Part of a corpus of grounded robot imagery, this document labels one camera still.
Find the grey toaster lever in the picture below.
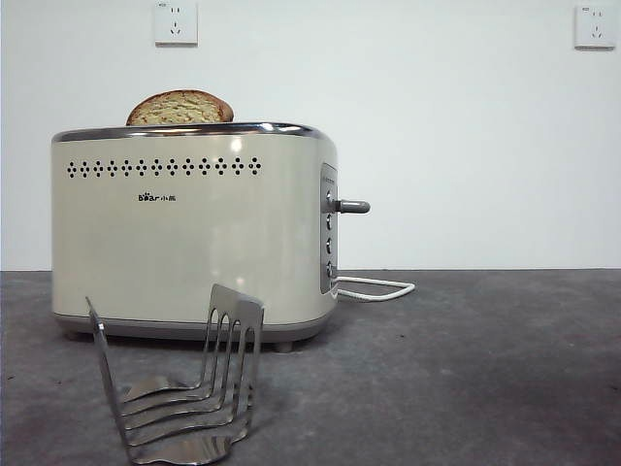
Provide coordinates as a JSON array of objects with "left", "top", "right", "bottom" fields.
[{"left": 332, "top": 198, "right": 372, "bottom": 216}]

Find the brown bread slice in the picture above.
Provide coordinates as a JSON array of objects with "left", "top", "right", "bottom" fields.
[{"left": 125, "top": 89, "right": 236, "bottom": 127}]

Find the cream two-slot toaster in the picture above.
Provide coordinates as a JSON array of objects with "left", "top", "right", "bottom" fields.
[{"left": 50, "top": 119, "right": 341, "bottom": 353}]

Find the white power cable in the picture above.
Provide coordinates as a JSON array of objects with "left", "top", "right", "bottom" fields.
[{"left": 332, "top": 276, "right": 417, "bottom": 304}]

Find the shiny metal toast rack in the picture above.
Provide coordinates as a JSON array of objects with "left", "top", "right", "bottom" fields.
[{"left": 84, "top": 283, "right": 266, "bottom": 466}]

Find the white wall socket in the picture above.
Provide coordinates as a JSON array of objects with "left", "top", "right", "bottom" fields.
[
  {"left": 154, "top": 0, "right": 200, "bottom": 48},
  {"left": 573, "top": 5, "right": 617, "bottom": 50}
]

